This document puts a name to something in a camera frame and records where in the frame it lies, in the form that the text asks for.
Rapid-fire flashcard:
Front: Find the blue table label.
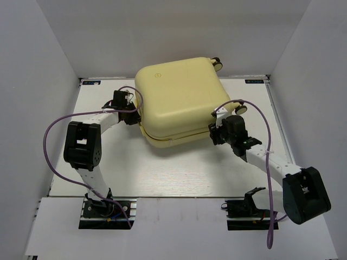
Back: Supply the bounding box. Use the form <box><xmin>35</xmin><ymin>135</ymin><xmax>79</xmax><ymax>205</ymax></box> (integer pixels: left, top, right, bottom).
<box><xmin>82</xmin><ymin>80</ymin><xmax>101</xmax><ymax>86</ymax></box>
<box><xmin>245</xmin><ymin>79</ymin><xmax>264</xmax><ymax>84</ymax></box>

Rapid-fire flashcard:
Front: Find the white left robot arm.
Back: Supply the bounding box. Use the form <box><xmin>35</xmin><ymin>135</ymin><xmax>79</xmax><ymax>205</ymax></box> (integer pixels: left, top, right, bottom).
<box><xmin>63</xmin><ymin>87</ymin><xmax>144</xmax><ymax>216</ymax></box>

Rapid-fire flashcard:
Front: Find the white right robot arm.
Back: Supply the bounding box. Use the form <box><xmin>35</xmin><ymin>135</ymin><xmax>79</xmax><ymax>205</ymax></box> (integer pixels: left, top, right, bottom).
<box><xmin>208</xmin><ymin>115</ymin><xmax>331</xmax><ymax>225</ymax></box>

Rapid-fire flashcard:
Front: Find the yellow suitcase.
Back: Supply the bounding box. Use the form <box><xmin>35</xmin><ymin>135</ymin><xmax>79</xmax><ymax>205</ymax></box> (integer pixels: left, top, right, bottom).
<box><xmin>134</xmin><ymin>57</ymin><xmax>247</xmax><ymax>148</ymax></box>

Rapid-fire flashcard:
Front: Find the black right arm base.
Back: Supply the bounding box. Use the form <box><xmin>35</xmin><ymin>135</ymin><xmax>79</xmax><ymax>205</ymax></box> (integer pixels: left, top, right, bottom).
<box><xmin>221</xmin><ymin>187</ymin><xmax>270</xmax><ymax>231</ymax></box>

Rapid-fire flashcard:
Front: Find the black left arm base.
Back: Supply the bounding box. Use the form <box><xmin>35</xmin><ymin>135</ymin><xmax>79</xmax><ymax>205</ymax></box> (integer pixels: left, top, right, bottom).
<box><xmin>78</xmin><ymin>199</ymin><xmax>136</xmax><ymax>230</ymax></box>

